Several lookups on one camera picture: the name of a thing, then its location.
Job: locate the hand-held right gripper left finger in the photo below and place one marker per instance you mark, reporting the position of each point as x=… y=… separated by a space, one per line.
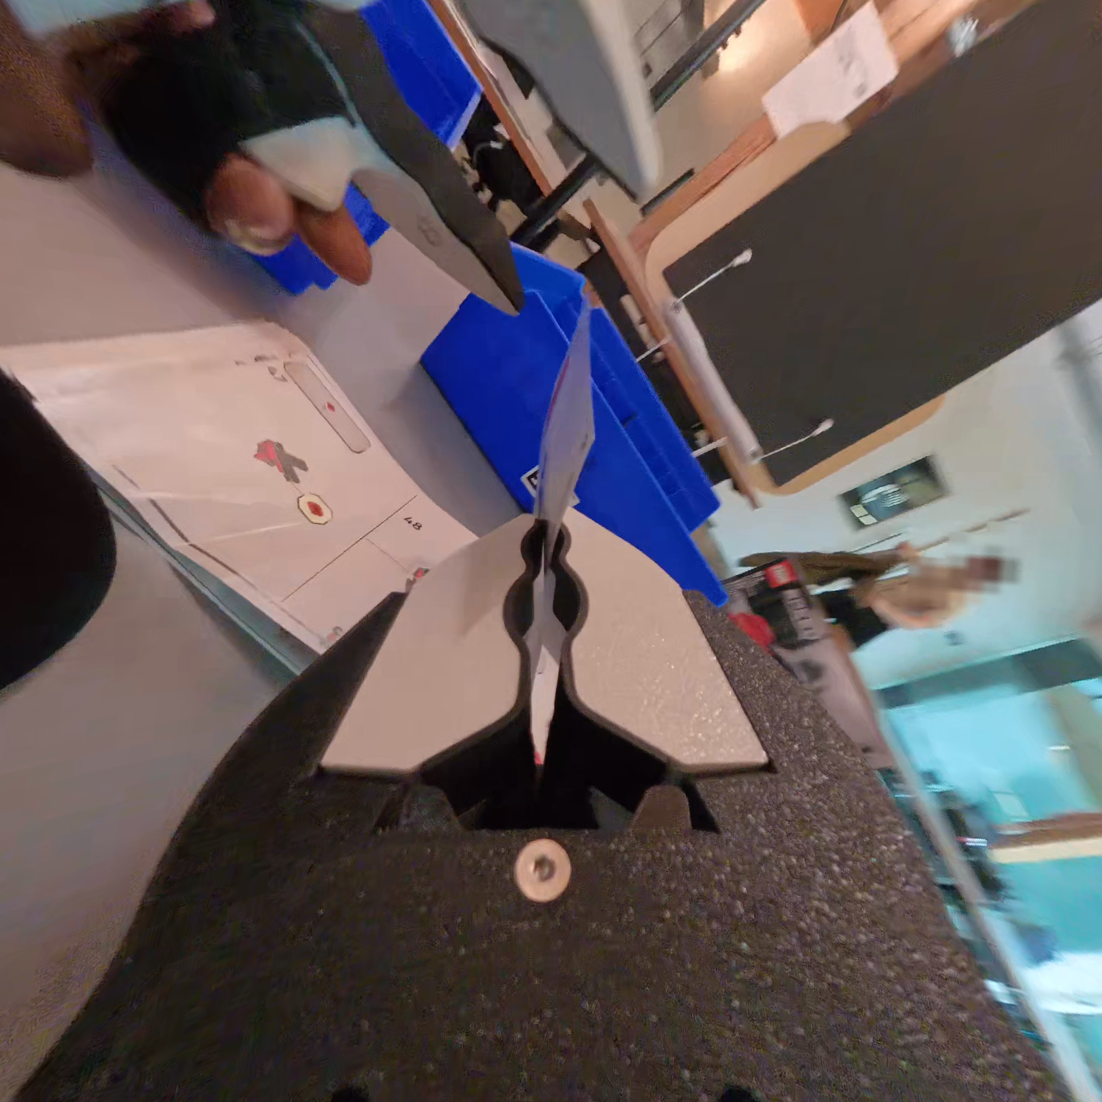
x=421 y=680

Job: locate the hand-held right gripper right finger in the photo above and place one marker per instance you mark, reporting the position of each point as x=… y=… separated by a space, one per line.
x=663 y=680

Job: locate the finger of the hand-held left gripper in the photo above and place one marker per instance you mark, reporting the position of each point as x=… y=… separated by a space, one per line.
x=431 y=223

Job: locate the blue plastic storage bin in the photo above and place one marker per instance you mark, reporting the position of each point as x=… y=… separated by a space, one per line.
x=499 y=387
x=431 y=68

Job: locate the lego instruction booklet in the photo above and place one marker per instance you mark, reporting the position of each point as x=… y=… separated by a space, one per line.
x=215 y=413

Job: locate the person's left hand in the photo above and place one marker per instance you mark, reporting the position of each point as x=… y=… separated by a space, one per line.
x=250 y=215

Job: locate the grey plastic panel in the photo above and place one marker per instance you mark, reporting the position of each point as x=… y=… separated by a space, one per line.
x=568 y=77

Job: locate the black dimpled cushion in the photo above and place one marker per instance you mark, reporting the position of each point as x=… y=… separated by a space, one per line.
x=44 y=534

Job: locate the white paper sheet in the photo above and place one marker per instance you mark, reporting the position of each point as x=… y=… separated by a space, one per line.
x=831 y=74

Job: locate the black board wooden rim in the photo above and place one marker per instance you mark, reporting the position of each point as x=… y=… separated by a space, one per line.
x=904 y=241

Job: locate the dark wall sign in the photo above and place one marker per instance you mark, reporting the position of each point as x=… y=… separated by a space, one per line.
x=891 y=492

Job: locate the grey metal rail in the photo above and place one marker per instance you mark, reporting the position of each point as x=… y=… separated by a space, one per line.
x=714 y=387

